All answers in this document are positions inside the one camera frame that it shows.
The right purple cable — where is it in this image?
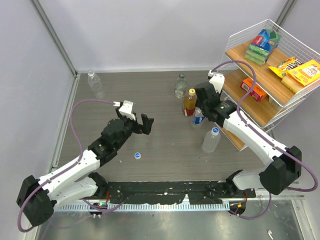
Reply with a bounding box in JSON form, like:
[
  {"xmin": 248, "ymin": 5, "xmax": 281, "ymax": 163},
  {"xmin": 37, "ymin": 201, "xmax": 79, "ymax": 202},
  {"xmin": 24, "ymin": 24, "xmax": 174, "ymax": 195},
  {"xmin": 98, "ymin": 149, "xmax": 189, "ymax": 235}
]
[{"xmin": 213, "ymin": 60, "xmax": 319, "ymax": 219}]

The yellow candy bag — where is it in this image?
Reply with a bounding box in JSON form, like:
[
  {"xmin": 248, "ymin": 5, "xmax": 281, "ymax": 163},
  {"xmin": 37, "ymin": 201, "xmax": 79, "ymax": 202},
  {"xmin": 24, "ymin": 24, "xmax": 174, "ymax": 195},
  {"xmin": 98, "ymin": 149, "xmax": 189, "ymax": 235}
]
[{"xmin": 268, "ymin": 56, "xmax": 304, "ymax": 79}]

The white slotted cable duct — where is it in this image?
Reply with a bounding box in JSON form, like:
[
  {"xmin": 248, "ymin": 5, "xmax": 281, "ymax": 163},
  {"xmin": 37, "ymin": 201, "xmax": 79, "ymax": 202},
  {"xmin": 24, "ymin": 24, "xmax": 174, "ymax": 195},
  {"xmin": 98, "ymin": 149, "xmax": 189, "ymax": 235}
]
[{"xmin": 57, "ymin": 200, "xmax": 230, "ymax": 213}]

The green cap glass bottle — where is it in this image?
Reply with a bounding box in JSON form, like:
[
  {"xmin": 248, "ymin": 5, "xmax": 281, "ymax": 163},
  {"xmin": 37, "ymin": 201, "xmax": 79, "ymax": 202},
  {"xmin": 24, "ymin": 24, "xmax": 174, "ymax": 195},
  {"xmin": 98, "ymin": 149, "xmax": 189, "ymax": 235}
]
[{"xmin": 174, "ymin": 73, "xmax": 187, "ymax": 99}]

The yellow bottle cap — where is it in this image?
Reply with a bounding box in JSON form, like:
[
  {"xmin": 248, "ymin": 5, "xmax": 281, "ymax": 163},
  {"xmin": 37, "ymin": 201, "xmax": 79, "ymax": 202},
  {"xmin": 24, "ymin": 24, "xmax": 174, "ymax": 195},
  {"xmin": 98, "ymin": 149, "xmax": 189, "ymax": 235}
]
[{"xmin": 188, "ymin": 88, "xmax": 196, "ymax": 96}]

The blue white bottle cap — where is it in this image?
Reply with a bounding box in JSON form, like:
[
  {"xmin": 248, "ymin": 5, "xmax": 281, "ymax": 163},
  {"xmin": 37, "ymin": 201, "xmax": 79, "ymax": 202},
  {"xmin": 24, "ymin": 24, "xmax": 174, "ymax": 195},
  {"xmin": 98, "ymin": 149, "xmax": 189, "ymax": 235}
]
[{"xmin": 134, "ymin": 152, "xmax": 141, "ymax": 160}]

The white wire shelf rack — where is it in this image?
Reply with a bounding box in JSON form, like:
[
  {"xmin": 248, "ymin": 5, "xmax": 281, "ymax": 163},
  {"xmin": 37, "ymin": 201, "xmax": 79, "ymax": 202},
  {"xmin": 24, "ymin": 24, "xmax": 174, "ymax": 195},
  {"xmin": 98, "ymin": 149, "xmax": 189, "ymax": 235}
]
[{"xmin": 218, "ymin": 19, "xmax": 320, "ymax": 133}]

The yellow sponge pack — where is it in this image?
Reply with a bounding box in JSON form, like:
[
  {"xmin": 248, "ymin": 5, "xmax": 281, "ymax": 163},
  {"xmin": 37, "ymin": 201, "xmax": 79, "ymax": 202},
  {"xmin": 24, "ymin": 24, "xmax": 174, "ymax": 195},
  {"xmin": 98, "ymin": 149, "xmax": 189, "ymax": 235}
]
[{"xmin": 281, "ymin": 59, "xmax": 320, "ymax": 94}]

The orange red box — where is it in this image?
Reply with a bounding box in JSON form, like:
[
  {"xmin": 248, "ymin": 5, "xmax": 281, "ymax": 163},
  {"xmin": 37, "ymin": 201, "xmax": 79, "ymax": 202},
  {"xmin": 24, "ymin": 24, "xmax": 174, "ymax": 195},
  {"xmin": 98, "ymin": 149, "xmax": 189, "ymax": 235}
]
[{"xmin": 240, "ymin": 77, "xmax": 267, "ymax": 102}]

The clear plastic bottle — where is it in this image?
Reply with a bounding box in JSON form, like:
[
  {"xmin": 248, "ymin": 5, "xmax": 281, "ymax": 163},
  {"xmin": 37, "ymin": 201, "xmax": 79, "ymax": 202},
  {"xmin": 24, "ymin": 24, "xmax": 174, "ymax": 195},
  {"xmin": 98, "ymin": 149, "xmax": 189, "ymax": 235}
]
[{"xmin": 87, "ymin": 70, "xmax": 105, "ymax": 99}]

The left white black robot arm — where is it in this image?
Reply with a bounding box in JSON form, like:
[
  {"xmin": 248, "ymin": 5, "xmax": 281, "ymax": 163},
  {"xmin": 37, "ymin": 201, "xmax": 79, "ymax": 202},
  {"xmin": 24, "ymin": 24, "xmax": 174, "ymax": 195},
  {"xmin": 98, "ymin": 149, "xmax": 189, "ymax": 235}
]
[{"xmin": 16, "ymin": 114, "xmax": 154, "ymax": 227}]

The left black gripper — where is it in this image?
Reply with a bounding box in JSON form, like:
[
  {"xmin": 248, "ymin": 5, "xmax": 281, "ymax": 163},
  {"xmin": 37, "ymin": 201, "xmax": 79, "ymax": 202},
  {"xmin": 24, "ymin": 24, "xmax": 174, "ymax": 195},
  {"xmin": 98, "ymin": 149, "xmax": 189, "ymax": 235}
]
[{"xmin": 115, "ymin": 108, "xmax": 154, "ymax": 150}]

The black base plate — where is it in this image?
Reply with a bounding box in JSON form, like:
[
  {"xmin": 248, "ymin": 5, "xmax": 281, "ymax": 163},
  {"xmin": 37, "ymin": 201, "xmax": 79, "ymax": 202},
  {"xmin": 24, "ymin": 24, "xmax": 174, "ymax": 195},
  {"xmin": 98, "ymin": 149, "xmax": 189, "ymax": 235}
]
[{"xmin": 77, "ymin": 180, "xmax": 257, "ymax": 205}]

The green sponge pack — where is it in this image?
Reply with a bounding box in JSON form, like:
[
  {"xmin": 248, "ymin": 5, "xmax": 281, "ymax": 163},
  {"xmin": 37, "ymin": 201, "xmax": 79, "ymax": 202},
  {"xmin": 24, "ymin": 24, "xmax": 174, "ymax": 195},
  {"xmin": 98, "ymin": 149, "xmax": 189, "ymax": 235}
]
[{"xmin": 245, "ymin": 28, "xmax": 282, "ymax": 66}]

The amber tea bottle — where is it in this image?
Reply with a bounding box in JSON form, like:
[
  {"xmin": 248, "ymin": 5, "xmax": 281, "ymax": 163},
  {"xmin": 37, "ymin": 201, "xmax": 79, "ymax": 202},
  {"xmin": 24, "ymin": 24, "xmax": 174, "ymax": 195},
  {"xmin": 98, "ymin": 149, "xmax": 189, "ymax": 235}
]
[{"xmin": 182, "ymin": 91, "xmax": 197, "ymax": 117}]

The blue label water bottle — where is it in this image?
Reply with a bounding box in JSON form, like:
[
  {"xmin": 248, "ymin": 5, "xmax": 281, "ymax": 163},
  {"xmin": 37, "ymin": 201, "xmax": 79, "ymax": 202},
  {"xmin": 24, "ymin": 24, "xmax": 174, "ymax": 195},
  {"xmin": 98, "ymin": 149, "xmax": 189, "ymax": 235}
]
[{"xmin": 191, "ymin": 107, "xmax": 206, "ymax": 129}]

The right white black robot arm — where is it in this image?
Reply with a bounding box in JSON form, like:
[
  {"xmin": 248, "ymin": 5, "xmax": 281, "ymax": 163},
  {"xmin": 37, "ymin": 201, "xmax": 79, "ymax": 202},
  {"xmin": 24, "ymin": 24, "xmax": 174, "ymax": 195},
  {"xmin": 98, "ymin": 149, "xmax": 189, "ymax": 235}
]
[{"xmin": 194, "ymin": 82, "xmax": 302, "ymax": 198}]

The clear bottle blue cap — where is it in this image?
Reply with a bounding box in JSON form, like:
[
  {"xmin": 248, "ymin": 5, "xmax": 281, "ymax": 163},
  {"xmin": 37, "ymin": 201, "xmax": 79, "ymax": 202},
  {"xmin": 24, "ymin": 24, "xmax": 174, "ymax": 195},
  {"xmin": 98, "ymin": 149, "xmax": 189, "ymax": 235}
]
[{"xmin": 201, "ymin": 127, "xmax": 221, "ymax": 154}]

